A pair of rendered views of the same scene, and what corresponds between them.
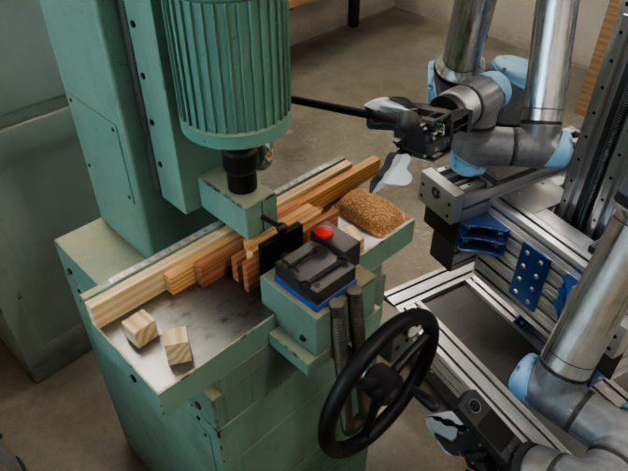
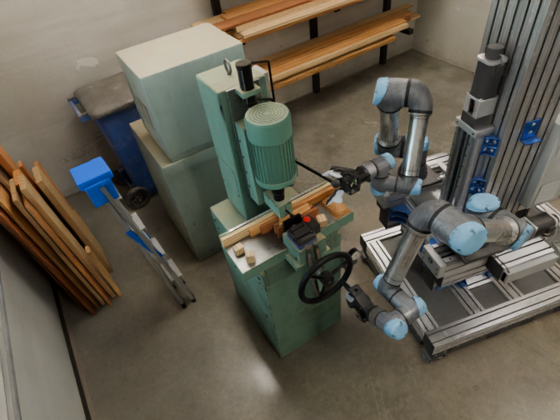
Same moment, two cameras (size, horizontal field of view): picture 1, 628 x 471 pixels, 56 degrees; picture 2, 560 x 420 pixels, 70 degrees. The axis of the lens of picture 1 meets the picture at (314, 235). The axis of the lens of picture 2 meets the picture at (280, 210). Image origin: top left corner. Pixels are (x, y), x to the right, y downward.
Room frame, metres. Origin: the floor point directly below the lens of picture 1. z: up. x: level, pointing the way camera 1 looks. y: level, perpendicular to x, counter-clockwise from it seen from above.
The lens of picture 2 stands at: (-0.41, -0.28, 2.24)
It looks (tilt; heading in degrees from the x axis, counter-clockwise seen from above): 44 degrees down; 18
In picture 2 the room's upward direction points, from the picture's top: 8 degrees counter-clockwise
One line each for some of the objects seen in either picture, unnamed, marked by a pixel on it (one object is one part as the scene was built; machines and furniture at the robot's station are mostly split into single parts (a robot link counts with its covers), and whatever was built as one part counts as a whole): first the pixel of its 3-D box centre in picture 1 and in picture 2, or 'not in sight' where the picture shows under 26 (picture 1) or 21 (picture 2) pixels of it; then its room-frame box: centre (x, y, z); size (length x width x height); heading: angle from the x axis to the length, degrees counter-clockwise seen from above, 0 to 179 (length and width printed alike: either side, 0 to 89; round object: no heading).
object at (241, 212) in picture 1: (238, 202); (278, 202); (0.86, 0.14, 0.99); 0.14 x 0.07 x 0.09; 44
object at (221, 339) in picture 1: (285, 288); (294, 237); (0.77, 0.05, 0.87); 0.61 x 0.30 x 0.06; 134
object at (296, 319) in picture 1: (318, 295); (304, 242); (0.71, -0.01, 0.92); 0.15 x 0.13 x 0.09; 134
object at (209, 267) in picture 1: (253, 243); (283, 218); (0.83, 0.11, 0.92); 0.25 x 0.02 x 0.05; 134
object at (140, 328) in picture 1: (140, 328); (238, 249); (0.63, 0.27, 0.92); 0.04 x 0.04 x 0.04; 47
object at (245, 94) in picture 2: not in sight; (246, 83); (0.95, 0.22, 1.54); 0.08 x 0.08 x 0.17; 44
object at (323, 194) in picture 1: (285, 217); (298, 207); (0.91, 0.06, 0.92); 0.54 x 0.02 x 0.04; 134
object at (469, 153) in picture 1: (479, 145); (382, 182); (1.00, -0.32, 1.03); 0.11 x 0.08 x 0.11; 83
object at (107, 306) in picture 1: (238, 233); (278, 213); (0.86, 0.14, 0.93); 0.60 x 0.02 x 0.05; 134
